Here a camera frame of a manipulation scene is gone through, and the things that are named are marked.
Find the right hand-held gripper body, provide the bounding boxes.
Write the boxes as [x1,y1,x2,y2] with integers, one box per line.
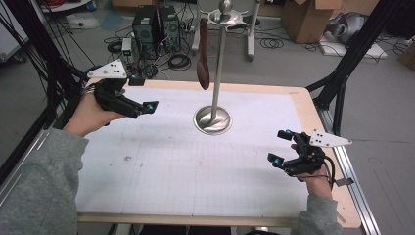
[283,128,353,178]

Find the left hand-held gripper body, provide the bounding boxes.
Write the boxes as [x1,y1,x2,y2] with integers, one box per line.
[86,58,145,119]

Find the brown wooden spoon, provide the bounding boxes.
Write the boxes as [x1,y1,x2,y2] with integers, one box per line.
[196,17,211,91]

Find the steel utensil stand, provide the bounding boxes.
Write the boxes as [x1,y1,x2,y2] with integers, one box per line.
[193,0,251,136]

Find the person's right hand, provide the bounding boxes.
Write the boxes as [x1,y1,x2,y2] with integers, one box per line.
[290,143,334,201]

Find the person's left hand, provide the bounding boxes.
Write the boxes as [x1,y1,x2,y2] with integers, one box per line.
[62,87,127,138]

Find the small white box device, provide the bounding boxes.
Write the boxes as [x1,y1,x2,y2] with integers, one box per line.
[120,37,133,64]

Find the grey metal clip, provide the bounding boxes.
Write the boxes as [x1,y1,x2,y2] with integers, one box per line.
[335,177,355,188]

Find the large black computer tower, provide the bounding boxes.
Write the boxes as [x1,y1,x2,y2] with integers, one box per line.
[131,4,161,61]

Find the slim black computer tower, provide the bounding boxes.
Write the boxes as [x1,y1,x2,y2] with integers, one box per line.
[159,4,181,53]

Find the clear plastic sheet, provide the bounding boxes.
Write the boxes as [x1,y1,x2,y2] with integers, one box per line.
[66,12,101,30]

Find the white grid mat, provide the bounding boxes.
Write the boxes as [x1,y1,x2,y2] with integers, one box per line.
[75,85,309,218]

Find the white wheeled stand base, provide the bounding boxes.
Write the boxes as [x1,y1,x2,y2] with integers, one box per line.
[191,0,262,62]

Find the open cardboard box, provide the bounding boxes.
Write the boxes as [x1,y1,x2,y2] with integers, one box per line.
[281,0,344,45]

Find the white flat board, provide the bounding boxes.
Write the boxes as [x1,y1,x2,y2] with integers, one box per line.
[317,32,390,60]

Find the grey bag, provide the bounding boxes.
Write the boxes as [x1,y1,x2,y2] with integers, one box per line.
[326,12,369,45]

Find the small cardboard box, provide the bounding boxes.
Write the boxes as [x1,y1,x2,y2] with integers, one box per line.
[397,39,415,71]

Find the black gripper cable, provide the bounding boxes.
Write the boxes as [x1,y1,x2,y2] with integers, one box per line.
[295,156,337,192]
[83,82,98,97]

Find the thick black cable coil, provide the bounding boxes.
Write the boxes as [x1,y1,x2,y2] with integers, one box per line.
[167,53,193,71]

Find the aluminium rail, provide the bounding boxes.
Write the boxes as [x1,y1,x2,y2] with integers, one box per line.
[314,107,382,235]
[0,128,50,207]

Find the black frame struts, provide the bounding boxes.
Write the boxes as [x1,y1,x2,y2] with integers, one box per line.
[0,0,96,184]
[306,0,406,137]

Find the thin black cable coil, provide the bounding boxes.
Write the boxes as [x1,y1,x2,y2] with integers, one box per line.
[259,37,286,50]

